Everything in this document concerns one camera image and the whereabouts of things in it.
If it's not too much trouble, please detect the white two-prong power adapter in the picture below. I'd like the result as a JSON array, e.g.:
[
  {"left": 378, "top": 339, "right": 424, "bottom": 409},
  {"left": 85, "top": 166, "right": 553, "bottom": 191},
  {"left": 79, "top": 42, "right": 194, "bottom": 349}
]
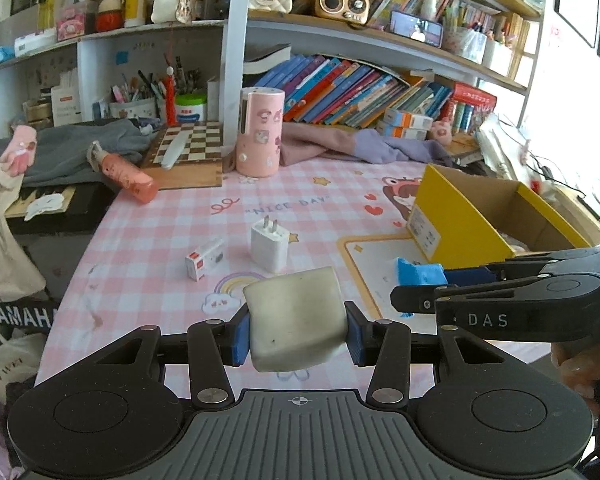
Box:
[{"left": 250, "top": 216, "right": 289, "bottom": 274}]

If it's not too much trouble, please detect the gold retro radio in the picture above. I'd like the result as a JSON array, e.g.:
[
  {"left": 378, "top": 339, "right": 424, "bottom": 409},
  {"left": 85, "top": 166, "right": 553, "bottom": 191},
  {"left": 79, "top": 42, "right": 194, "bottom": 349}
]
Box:
[{"left": 314, "top": 0, "right": 371, "bottom": 26}]

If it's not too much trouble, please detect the red and white doll jar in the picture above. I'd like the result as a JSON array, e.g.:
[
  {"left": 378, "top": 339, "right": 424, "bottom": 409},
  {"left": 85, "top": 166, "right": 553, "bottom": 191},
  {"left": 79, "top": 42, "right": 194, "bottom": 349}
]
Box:
[{"left": 95, "top": 0, "right": 126, "bottom": 34}]

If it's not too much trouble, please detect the pink spray bottle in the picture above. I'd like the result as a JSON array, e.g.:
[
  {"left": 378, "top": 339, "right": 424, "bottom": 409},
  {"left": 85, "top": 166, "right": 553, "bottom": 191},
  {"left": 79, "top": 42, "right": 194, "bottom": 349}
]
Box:
[{"left": 87, "top": 141, "right": 160, "bottom": 205}]

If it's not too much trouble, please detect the white and yellow thermos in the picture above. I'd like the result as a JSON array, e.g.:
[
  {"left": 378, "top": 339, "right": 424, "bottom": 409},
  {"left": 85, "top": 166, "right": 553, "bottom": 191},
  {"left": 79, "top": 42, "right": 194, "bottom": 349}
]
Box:
[{"left": 125, "top": 0, "right": 149, "bottom": 29}]

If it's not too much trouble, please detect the yellow cardboard box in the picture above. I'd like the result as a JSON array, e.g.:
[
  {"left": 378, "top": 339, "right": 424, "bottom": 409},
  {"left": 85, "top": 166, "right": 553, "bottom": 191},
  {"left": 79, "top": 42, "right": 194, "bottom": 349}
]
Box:
[{"left": 406, "top": 164, "right": 594, "bottom": 272}]

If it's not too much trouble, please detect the white cloth garment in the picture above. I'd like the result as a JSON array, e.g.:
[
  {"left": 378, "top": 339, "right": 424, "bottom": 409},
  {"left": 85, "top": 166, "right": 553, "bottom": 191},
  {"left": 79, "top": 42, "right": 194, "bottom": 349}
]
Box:
[{"left": 0, "top": 160, "right": 49, "bottom": 304}]

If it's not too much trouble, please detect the pink cylindrical container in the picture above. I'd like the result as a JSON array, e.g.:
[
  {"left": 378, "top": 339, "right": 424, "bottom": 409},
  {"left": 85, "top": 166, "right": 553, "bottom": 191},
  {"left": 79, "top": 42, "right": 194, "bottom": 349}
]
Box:
[{"left": 236, "top": 86, "right": 286, "bottom": 178}]

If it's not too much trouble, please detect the pink checked desktop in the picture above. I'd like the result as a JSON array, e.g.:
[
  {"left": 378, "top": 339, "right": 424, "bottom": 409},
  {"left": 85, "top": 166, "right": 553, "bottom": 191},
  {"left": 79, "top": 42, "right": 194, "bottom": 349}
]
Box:
[{"left": 34, "top": 152, "right": 563, "bottom": 401}]

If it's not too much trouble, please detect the wooden chessboard box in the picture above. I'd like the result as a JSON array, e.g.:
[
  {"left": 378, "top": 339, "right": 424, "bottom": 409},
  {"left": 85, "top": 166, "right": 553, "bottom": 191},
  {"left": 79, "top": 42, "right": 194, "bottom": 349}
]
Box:
[{"left": 139, "top": 120, "right": 225, "bottom": 191}]

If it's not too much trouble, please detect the white jar with green lid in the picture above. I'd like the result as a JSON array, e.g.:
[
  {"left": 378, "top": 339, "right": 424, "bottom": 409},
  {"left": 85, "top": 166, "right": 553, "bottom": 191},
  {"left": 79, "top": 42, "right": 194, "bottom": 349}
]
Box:
[{"left": 175, "top": 92, "right": 209, "bottom": 124}]

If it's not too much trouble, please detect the white foam block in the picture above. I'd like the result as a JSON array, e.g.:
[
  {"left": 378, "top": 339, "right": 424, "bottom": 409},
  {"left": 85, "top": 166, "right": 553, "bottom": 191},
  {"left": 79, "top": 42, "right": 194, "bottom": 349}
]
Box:
[{"left": 242, "top": 266, "right": 349, "bottom": 374}]

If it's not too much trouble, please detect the black smartphone with lit screen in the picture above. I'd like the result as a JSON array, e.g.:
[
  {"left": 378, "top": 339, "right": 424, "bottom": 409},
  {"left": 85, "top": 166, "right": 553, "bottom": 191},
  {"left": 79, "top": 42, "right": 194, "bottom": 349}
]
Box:
[{"left": 390, "top": 10, "right": 443, "bottom": 49}]

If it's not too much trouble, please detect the person's right hand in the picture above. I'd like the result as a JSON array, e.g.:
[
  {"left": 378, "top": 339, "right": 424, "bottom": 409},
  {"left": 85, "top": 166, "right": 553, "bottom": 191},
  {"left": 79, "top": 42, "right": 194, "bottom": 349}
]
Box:
[{"left": 551, "top": 342, "right": 600, "bottom": 413}]

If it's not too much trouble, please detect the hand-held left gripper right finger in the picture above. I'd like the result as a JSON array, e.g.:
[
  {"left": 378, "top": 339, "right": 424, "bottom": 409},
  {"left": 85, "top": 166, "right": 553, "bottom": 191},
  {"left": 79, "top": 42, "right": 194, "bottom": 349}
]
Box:
[{"left": 345, "top": 301, "right": 503, "bottom": 407}]

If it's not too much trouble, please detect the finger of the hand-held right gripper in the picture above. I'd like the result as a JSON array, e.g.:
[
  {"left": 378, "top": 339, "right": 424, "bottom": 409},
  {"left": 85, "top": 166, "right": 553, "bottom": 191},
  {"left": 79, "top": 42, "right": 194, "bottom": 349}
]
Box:
[
  {"left": 442, "top": 247, "right": 600, "bottom": 287},
  {"left": 390, "top": 275, "right": 547, "bottom": 317}
]

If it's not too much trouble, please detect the black cable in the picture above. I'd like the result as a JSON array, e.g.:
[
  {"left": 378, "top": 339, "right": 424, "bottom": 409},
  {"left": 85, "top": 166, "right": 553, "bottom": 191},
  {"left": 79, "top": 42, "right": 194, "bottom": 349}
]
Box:
[{"left": 495, "top": 115, "right": 600, "bottom": 196}]

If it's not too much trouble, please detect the clear pen holder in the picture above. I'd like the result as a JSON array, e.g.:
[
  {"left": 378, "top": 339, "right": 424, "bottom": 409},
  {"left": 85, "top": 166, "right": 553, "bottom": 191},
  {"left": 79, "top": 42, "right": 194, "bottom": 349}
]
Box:
[{"left": 442, "top": 10, "right": 488, "bottom": 65}]

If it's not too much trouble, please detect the black electronic keyboard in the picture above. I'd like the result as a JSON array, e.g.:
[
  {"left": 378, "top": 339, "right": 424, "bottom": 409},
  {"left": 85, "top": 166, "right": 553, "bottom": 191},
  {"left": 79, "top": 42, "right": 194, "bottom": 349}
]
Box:
[{"left": 0, "top": 180, "right": 119, "bottom": 334}]

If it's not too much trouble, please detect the grey open book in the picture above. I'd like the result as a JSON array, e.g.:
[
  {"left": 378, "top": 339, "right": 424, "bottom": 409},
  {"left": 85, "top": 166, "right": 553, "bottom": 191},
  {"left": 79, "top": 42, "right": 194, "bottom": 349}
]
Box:
[{"left": 242, "top": 44, "right": 294, "bottom": 75}]

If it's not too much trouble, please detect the white box with red stripe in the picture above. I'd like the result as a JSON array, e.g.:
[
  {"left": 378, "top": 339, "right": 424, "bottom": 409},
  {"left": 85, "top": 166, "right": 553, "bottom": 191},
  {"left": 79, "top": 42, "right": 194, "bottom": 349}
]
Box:
[{"left": 14, "top": 27, "right": 59, "bottom": 58}]

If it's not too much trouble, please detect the blue object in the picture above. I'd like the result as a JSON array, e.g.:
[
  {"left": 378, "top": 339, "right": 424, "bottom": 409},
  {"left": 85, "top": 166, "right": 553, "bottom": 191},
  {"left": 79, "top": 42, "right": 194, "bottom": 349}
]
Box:
[{"left": 396, "top": 257, "right": 449, "bottom": 319}]

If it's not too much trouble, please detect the pink plush glove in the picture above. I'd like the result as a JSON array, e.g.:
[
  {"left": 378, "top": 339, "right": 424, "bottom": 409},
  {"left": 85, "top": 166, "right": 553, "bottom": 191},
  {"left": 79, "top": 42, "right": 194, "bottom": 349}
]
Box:
[{"left": 5, "top": 126, "right": 38, "bottom": 177}]

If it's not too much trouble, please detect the pen cup with pens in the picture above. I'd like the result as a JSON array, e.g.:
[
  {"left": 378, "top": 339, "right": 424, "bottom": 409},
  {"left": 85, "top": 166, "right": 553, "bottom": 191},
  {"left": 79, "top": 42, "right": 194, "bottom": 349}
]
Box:
[{"left": 109, "top": 67, "right": 159, "bottom": 122}]

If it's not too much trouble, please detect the white card box red label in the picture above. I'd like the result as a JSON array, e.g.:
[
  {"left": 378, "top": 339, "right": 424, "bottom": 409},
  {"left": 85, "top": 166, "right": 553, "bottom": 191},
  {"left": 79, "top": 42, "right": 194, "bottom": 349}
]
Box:
[{"left": 50, "top": 82, "right": 84, "bottom": 128}]

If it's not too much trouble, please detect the lilac and pink cloth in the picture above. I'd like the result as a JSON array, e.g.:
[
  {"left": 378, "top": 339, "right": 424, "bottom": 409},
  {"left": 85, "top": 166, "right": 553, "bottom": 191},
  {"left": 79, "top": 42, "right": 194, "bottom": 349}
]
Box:
[{"left": 280, "top": 122, "right": 453, "bottom": 167}]

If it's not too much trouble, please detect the white long case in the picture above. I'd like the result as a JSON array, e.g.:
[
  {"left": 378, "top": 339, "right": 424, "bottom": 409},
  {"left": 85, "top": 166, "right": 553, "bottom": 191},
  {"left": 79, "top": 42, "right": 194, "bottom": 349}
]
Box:
[{"left": 161, "top": 127, "right": 189, "bottom": 170}]

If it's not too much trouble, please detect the white plastic bag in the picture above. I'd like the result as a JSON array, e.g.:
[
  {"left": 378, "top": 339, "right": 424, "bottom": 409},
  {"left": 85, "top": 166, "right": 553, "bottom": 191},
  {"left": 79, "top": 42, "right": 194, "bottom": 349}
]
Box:
[{"left": 475, "top": 112, "right": 537, "bottom": 182}]

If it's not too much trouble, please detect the white printed tote bag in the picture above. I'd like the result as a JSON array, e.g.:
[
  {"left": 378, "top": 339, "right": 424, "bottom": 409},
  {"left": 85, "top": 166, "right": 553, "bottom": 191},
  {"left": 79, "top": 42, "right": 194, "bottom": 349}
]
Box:
[{"left": 0, "top": 320, "right": 49, "bottom": 407}]

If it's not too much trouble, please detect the pink cartoon box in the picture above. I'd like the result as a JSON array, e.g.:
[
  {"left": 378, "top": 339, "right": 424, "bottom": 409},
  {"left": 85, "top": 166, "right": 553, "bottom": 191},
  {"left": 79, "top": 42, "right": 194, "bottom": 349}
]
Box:
[{"left": 55, "top": 2, "right": 89, "bottom": 44}]

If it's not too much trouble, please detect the grey cloth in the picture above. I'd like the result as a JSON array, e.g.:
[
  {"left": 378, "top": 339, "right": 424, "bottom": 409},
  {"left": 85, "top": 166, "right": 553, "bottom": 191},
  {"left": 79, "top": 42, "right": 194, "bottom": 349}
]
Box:
[{"left": 0, "top": 120, "right": 157, "bottom": 189}]

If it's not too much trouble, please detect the small black picture frame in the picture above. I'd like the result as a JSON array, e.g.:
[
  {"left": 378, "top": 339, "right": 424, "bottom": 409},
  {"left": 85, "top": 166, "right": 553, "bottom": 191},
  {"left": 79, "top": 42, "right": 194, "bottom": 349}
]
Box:
[{"left": 554, "top": 0, "right": 600, "bottom": 49}]

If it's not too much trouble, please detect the white wooden bookshelf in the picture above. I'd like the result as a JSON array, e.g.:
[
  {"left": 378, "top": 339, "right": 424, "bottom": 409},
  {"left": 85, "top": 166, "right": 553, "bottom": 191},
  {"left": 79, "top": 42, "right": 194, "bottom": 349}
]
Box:
[{"left": 0, "top": 0, "right": 547, "bottom": 142}]

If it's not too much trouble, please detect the red thick dictionary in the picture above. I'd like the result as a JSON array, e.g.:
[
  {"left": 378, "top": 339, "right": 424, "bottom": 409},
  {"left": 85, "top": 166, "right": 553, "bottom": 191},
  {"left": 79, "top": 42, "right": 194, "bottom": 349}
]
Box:
[{"left": 452, "top": 84, "right": 499, "bottom": 109}]

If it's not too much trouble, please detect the red tassel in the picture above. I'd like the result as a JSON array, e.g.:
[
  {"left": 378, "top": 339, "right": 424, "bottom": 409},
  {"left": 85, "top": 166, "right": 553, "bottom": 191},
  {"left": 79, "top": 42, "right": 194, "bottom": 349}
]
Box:
[{"left": 164, "top": 55, "right": 179, "bottom": 127}]

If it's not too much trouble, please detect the white pen holder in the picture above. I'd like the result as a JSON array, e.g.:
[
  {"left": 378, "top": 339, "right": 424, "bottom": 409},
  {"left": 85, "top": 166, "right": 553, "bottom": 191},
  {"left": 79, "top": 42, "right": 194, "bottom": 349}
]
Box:
[{"left": 482, "top": 30, "right": 514, "bottom": 79}]

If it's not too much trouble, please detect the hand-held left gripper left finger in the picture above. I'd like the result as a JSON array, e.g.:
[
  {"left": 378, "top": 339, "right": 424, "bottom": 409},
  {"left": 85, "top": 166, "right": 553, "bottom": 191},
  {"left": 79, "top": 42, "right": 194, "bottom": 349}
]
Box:
[{"left": 97, "top": 305, "right": 251, "bottom": 408}]

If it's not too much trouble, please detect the pink pig toy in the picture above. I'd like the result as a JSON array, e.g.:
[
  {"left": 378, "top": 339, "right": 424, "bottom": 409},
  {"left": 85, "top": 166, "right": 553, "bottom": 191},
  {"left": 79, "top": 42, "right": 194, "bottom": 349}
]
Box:
[{"left": 427, "top": 119, "right": 454, "bottom": 146}]

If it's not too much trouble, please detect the small white red-label box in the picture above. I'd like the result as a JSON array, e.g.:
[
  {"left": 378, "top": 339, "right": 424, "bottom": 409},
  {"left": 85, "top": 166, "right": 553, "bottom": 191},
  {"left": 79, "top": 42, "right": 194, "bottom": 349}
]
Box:
[{"left": 185, "top": 239, "right": 226, "bottom": 282}]

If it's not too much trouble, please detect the white paper cutout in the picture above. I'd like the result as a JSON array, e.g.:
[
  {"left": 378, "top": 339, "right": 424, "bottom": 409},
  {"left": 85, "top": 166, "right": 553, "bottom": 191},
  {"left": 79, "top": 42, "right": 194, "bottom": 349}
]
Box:
[{"left": 25, "top": 192, "right": 66, "bottom": 221}]

